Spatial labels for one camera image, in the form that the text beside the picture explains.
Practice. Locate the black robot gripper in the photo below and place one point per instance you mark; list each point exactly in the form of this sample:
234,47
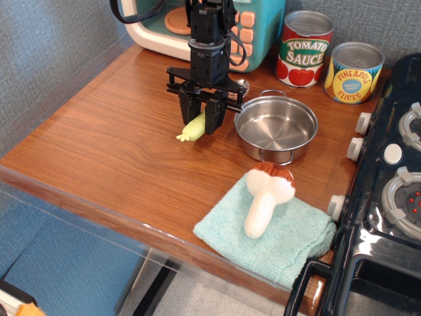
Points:
209,64

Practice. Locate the green handled metal spoon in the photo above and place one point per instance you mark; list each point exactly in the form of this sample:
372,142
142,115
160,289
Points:
195,130

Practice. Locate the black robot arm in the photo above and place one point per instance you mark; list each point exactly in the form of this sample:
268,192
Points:
210,21

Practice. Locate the round metal pot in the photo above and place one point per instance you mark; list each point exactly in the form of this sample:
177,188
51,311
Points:
275,128

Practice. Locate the orange plate in microwave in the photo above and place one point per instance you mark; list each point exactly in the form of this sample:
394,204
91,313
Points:
176,21

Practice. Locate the teal toy microwave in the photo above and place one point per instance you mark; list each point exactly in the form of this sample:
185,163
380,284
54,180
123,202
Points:
258,26

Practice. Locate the plush white mushroom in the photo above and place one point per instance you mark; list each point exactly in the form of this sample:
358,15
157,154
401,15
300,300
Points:
270,185

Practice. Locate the tomato sauce can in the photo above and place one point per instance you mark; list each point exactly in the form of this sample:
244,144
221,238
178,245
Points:
305,40

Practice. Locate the light teal cloth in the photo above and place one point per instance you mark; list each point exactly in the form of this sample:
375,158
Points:
297,231

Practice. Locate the pineapple slices can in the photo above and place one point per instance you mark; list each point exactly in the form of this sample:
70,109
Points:
353,72

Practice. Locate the black toy stove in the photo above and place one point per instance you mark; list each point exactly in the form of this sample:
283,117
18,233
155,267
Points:
376,264

